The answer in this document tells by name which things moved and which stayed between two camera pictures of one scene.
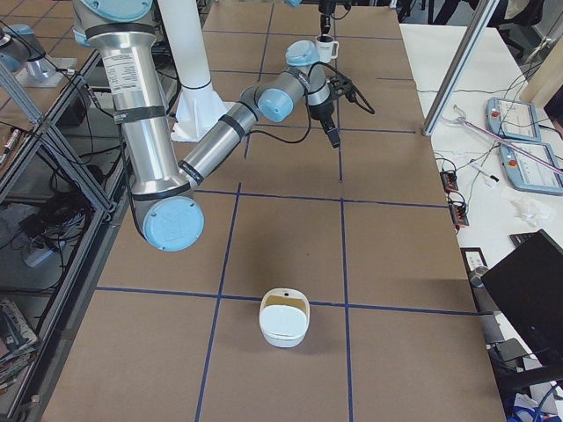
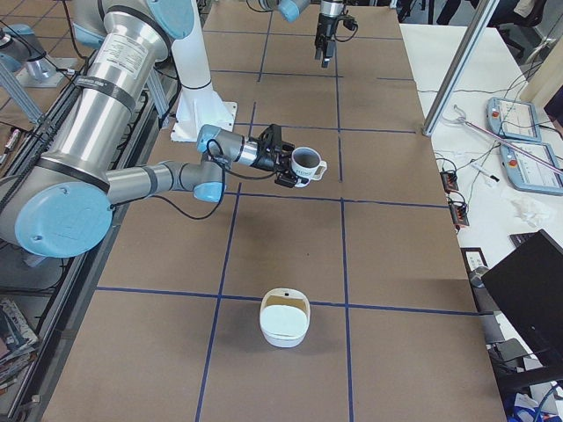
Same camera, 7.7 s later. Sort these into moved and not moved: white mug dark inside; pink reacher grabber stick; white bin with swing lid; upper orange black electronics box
Moved: white mug dark inside
Not moved: pink reacher grabber stick; white bin with swing lid; upper orange black electronics box
